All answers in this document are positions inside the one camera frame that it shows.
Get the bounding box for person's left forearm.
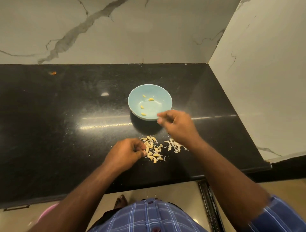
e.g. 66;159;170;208
28;165;121;232

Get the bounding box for person's right forearm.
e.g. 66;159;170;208
187;139;272;225

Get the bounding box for blue plaid shirt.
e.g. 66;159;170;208
88;195;306;232

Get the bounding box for pile of garlic skins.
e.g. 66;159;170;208
140;135;167;164

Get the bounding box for person's left foot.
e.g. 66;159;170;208
113;194;128;210

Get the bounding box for garlic peel scrap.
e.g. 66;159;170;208
164;138;189;154

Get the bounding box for pink plastic bucket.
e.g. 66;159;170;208
37;204;59;221

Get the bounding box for person's right hand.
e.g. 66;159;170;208
157;109;202;150

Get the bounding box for person's left hand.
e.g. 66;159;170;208
103;138;147;176

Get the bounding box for black cabinet trim strip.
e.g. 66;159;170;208
198;180;224;232

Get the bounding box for black drawer handle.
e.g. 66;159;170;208
4;205;30;211

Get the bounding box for light blue bowl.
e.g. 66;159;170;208
128;84;173;121

